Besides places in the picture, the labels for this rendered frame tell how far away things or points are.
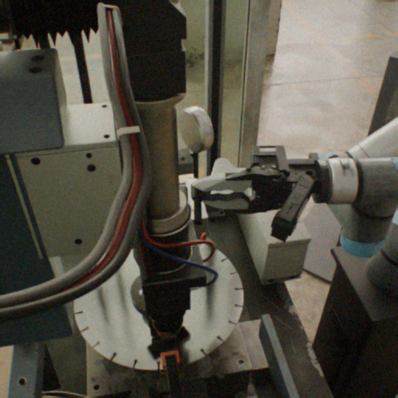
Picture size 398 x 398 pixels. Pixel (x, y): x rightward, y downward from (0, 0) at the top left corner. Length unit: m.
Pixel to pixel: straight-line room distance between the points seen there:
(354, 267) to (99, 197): 0.97
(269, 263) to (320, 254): 1.19
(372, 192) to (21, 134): 0.55
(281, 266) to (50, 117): 0.88
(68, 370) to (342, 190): 0.70
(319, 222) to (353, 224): 1.66
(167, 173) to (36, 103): 0.17
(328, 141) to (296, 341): 2.18
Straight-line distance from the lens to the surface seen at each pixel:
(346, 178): 0.75
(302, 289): 2.19
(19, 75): 0.38
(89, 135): 0.39
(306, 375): 1.08
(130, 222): 0.22
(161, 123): 0.45
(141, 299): 0.91
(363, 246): 0.86
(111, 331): 0.89
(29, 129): 0.37
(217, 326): 0.88
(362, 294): 1.25
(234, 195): 0.74
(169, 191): 0.50
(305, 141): 3.13
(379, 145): 0.92
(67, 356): 1.12
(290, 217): 0.68
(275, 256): 1.14
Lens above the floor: 1.68
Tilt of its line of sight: 42 degrees down
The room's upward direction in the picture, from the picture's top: straight up
